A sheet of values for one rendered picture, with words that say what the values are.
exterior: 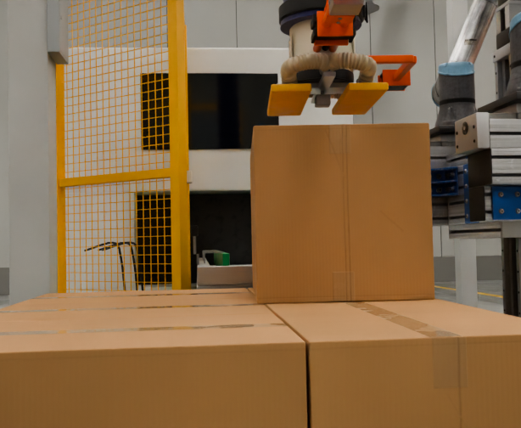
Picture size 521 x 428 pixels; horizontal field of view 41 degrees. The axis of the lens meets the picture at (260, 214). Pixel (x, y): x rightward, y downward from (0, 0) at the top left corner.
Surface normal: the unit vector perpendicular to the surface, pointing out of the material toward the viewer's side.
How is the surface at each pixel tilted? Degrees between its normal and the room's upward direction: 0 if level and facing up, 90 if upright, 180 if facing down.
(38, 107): 90
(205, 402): 90
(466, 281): 90
